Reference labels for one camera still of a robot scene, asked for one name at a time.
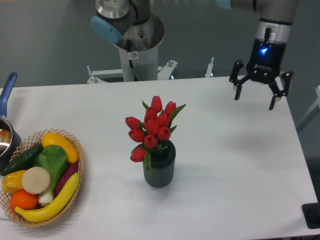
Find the orange toy fruit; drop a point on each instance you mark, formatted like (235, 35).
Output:
(23, 200)

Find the white frame at right edge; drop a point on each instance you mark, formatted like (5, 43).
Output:
(310, 113)

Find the green toy bok choy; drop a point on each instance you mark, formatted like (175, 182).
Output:
(54, 160)

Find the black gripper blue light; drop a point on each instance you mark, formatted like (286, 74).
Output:
(266, 62)

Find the yellow toy bell pepper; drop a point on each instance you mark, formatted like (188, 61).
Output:
(12, 182)

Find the beige round disc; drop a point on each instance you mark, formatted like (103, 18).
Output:
(35, 180)

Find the yellow toy banana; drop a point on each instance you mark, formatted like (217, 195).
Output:
(56, 206)

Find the dark grey ribbed vase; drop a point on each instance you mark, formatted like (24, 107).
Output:
(161, 170)

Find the dark green toy cucumber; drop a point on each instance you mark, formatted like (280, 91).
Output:
(24, 161)

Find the black device at table edge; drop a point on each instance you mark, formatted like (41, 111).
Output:
(311, 212)

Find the woven wicker basket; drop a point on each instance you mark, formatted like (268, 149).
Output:
(31, 141)

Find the purple toy sweet potato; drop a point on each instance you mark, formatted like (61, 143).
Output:
(70, 170)

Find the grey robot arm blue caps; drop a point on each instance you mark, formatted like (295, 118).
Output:
(137, 34)

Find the yellow toy squash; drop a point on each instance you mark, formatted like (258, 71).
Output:
(53, 138)

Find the blue handled saucepan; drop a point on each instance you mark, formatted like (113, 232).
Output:
(9, 138)

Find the white metal base frame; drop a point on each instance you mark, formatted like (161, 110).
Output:
(166, 72)

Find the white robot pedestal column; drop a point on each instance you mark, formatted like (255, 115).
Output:
(139, 65)

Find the red tulip bouquet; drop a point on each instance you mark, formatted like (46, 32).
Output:
(153, 133)

